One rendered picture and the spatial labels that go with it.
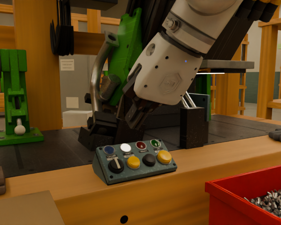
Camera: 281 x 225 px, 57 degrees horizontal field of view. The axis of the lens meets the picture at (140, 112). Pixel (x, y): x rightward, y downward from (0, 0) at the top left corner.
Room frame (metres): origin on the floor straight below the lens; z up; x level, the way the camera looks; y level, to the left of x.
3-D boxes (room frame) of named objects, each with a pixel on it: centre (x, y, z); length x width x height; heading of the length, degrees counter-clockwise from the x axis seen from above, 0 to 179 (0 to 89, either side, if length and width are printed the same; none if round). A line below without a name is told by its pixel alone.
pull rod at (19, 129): (0.72, 0.34, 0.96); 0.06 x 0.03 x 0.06; 28
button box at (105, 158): (0.51, 0.01, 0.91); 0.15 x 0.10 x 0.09; 118
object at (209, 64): (0.81, -0.13, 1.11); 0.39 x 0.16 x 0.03; 28
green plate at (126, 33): (0.77, 0.02, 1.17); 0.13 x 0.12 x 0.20; 118
